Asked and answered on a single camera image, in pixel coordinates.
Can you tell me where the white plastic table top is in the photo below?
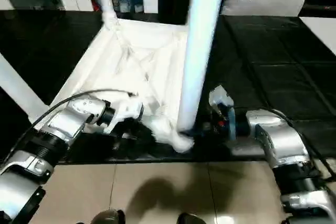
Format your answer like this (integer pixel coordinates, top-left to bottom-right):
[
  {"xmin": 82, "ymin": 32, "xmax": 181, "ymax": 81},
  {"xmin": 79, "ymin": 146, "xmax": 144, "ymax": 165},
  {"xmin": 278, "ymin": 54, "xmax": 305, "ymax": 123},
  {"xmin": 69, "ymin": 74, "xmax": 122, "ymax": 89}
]
[{"xmin": 27, "ymin": 16, "xmax": 196, "ymax": 154}]

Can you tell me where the dark robot leg part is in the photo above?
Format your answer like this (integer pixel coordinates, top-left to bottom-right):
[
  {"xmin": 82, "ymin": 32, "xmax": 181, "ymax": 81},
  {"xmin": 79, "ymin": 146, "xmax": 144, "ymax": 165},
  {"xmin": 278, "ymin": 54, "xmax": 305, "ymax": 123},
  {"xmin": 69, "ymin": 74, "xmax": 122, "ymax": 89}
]
[
  {"xmin": 177, "ymin": 212, "xmax": 205, "ymax": 224},
  {"xmin": 93, "ymin": 209, "xmax": 125, "ymax": 224}
]

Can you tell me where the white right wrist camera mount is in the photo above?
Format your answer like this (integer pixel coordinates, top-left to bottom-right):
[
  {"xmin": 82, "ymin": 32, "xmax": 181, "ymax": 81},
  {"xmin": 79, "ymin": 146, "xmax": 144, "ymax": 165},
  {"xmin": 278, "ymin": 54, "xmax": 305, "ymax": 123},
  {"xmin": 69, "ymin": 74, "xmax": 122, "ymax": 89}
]
[{"xmin": 208, "ymin": 84, "xmax": 237, "ymax": 141}]

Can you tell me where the black screen with red light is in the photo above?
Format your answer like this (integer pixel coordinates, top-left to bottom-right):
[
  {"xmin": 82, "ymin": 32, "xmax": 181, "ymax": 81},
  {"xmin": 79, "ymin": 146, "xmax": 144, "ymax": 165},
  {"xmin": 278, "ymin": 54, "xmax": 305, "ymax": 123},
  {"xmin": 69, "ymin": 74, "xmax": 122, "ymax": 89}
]
[{"xmin": 301, "ymin": 3, "xmax": 336, "ymax": 17}]

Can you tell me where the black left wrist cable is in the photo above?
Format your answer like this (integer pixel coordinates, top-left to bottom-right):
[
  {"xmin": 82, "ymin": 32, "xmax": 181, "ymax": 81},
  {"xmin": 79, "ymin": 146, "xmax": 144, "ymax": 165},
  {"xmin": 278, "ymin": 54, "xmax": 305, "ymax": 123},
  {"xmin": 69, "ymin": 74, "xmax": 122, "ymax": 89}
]
[{"xmin": 0, "ymin": 90, "xmax": 134, "ymax": 167}]

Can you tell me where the white board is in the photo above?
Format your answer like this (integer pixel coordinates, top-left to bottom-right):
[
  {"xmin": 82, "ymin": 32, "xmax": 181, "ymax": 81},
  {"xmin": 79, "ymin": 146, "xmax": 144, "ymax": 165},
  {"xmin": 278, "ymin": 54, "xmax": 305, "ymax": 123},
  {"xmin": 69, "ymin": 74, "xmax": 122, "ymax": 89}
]
[{"xmin": 299, "ymin": 16, "xmax": 336, "ymax": 54}]

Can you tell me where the white plastic upturned table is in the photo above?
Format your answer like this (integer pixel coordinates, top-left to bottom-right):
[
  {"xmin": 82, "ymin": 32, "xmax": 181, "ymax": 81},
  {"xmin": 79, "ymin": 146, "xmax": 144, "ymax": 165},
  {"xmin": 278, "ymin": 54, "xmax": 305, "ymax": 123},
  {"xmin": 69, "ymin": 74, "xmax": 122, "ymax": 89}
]
[{"xmin": 0, "ymin": 8, "xmax": 336, "ymax": 164}]

